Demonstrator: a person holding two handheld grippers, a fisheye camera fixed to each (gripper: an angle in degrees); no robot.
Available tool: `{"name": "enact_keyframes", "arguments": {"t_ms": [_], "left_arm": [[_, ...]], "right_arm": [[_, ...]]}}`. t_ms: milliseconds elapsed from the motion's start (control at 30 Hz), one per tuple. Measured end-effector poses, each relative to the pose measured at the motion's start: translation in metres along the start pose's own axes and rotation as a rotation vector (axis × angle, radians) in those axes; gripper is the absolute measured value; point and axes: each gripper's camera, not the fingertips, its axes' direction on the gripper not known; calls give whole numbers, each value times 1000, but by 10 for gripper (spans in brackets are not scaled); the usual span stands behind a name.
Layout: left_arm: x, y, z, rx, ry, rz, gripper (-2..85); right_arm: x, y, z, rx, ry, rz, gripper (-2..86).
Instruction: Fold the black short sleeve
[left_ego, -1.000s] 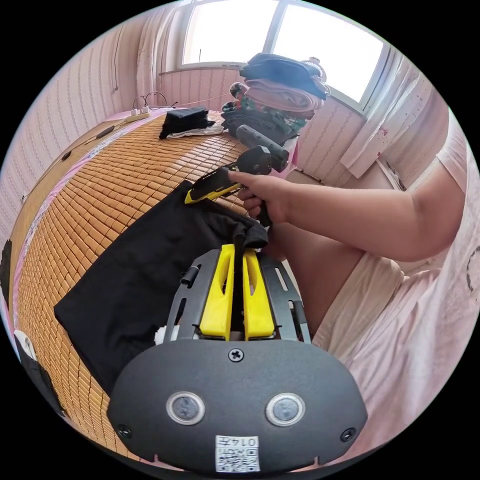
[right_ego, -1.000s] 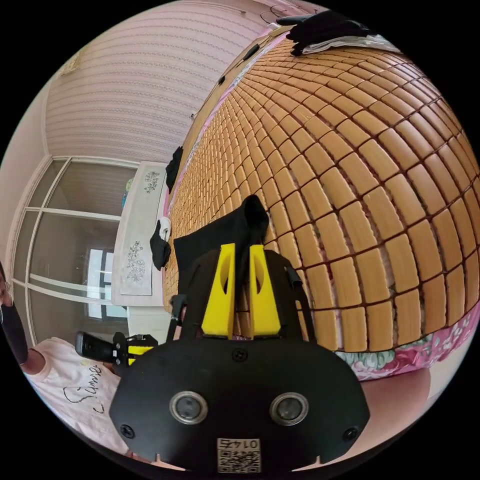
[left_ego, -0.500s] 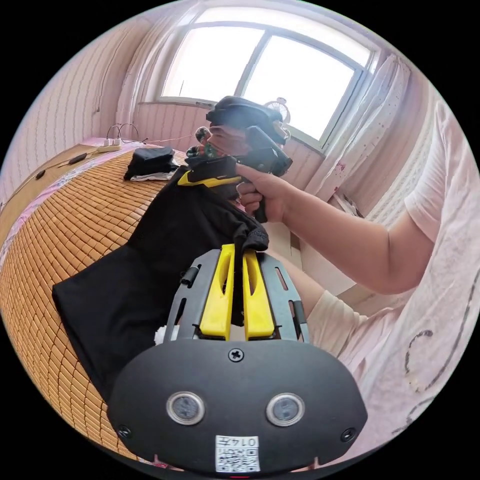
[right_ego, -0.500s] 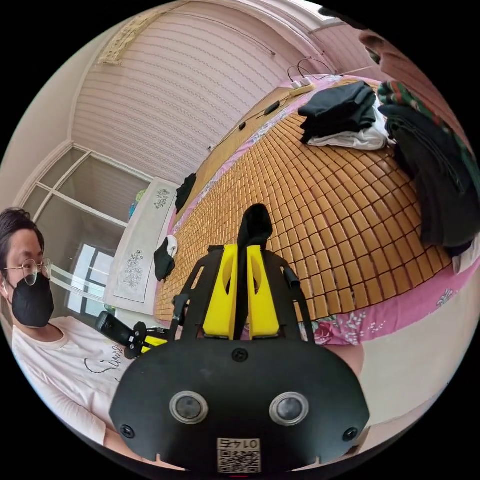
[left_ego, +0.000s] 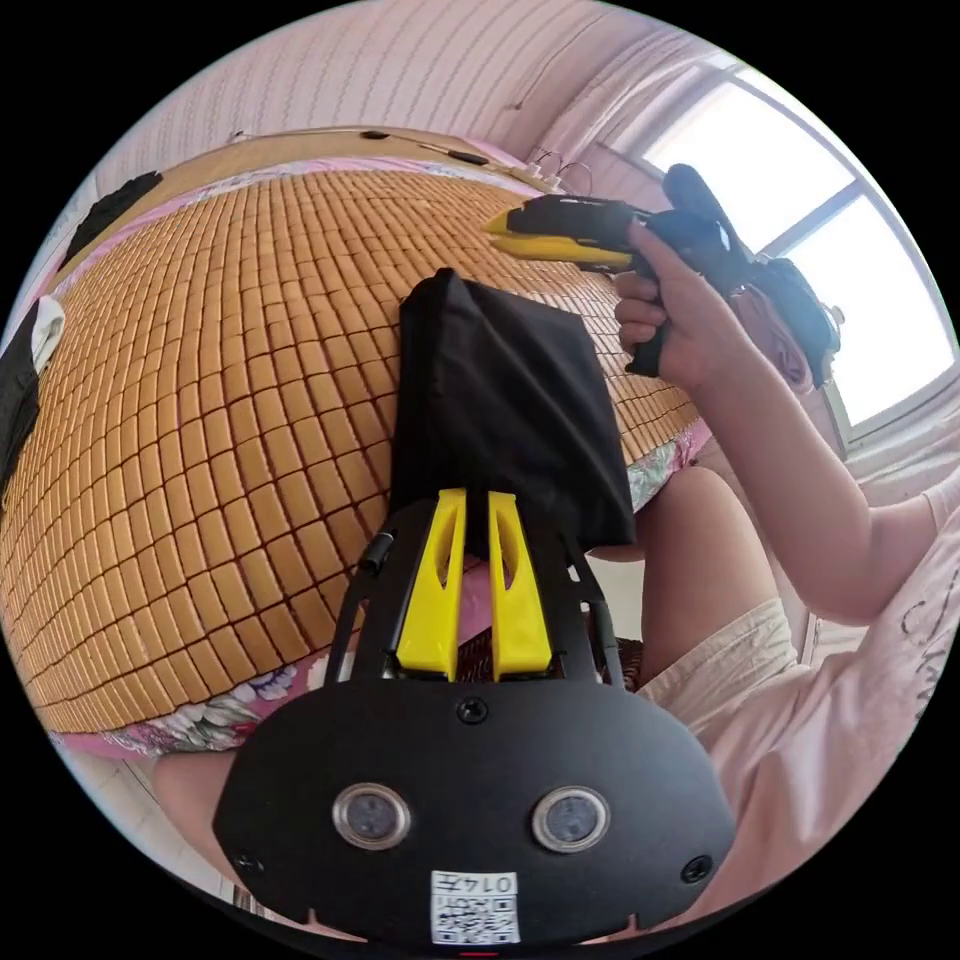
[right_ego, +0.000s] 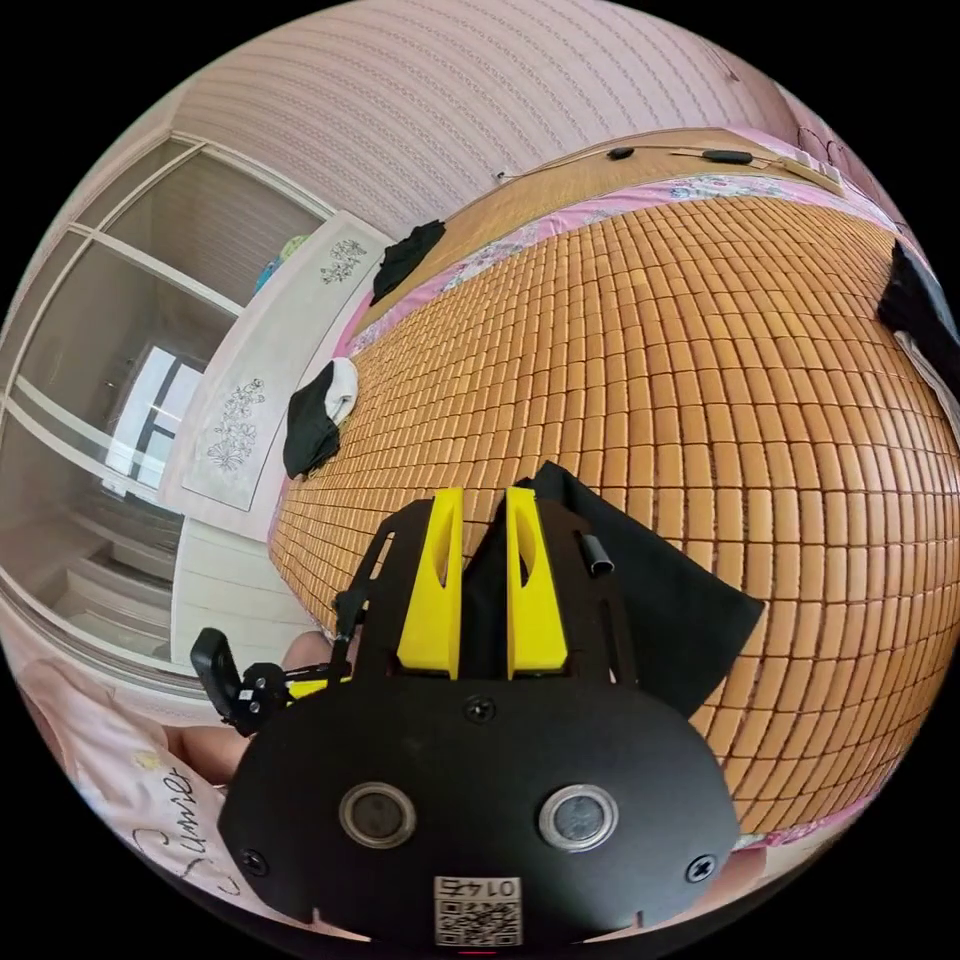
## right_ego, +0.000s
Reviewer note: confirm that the cupboard with glass sliding doors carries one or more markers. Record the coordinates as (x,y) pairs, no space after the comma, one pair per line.
(97,360)

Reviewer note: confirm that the black short sleeve shirt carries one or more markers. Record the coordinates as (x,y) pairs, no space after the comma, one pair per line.
(667,607)

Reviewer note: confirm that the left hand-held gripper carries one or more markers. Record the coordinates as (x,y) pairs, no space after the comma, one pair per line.
(262,694)

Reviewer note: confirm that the bed with woven mat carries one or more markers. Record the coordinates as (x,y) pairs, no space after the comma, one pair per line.
(675,360)

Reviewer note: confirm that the black and white pile of clothes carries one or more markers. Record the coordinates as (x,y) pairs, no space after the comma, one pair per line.
(313,424)

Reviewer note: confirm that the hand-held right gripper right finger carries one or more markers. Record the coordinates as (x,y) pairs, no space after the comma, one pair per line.
(534,600)

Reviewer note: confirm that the person's body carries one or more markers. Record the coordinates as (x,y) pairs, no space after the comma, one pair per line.
(112,757)

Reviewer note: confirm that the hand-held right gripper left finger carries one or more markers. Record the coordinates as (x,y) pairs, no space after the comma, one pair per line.
(429,600)

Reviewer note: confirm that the person's left hand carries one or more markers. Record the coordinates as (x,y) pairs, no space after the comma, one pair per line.
(208,754)

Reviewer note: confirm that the crumpled black garment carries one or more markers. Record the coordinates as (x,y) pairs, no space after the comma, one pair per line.
(403,259)

